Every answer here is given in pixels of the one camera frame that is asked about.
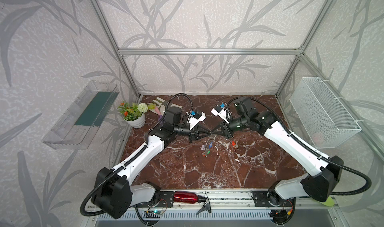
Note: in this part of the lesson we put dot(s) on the white wire mesh basket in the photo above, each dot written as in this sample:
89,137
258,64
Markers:
326,120

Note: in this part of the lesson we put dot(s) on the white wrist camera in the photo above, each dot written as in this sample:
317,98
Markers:
220,110
194,117

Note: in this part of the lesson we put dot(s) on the artificial green plant with flowers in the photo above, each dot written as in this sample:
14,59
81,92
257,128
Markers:
132,112

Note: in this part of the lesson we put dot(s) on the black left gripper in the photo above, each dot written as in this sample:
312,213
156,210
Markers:
193,132

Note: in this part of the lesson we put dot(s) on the purple trowel pink handle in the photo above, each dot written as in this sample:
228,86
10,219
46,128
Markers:
159,113

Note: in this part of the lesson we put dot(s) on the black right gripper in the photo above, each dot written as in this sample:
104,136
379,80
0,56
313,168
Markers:
225,129

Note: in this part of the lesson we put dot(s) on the clear plastic wall tray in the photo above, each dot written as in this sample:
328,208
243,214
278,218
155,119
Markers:
78,126

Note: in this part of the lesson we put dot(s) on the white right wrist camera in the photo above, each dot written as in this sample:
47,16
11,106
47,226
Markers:
220,110

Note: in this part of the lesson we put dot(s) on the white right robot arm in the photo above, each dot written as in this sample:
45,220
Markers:
321,177

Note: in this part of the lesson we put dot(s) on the white ribbed plant pot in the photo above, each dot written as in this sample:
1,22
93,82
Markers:
138,123

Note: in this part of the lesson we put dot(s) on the beige and grey garden glove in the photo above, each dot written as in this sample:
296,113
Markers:
160,103

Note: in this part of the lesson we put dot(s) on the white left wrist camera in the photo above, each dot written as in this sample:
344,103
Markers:
194,117

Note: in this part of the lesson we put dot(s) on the bunch of coloured keys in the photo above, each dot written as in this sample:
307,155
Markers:
207,147

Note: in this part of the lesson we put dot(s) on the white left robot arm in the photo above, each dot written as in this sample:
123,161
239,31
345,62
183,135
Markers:
114,192

